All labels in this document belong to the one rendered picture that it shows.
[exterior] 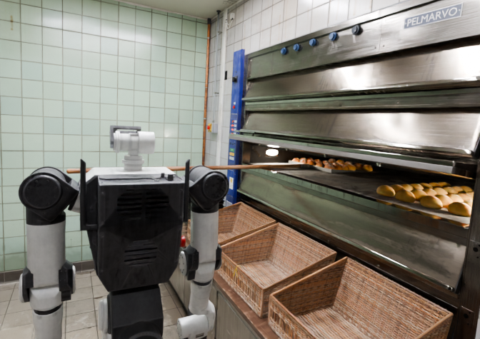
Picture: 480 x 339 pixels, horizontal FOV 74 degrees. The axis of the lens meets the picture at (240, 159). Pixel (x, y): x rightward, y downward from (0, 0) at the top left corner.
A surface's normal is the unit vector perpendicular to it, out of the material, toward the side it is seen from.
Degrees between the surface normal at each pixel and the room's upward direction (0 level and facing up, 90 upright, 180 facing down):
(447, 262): 70
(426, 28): 90
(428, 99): 90
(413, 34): 90
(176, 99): 90
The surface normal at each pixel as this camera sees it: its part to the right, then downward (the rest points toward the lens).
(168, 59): 0.46, 0.12
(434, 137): -0.81, -0.34
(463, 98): -0.88, 0.00
